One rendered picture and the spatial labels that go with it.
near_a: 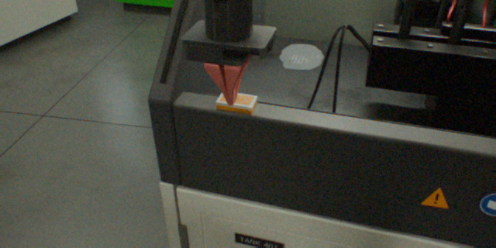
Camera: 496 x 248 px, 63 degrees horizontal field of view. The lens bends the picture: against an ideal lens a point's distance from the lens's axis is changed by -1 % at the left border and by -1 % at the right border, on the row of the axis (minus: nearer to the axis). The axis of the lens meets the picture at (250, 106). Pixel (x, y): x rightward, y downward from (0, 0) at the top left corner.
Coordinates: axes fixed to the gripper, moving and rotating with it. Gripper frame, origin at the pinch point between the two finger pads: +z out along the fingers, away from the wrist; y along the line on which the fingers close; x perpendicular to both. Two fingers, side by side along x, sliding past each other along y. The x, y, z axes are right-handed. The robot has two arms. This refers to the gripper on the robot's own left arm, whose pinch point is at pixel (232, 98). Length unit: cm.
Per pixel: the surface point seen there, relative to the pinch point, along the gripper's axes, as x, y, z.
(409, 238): 0.7, -26.1, 18.9
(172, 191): 0.6, 10.6, 19.2
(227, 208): 0.7, 1.2, 20.4
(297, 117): -0.8, -8.7, 2.1
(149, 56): -184, 122, 95
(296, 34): -53, 0, 13
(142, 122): -111, 89, 96
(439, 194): 0.8, -27.8, 9.5
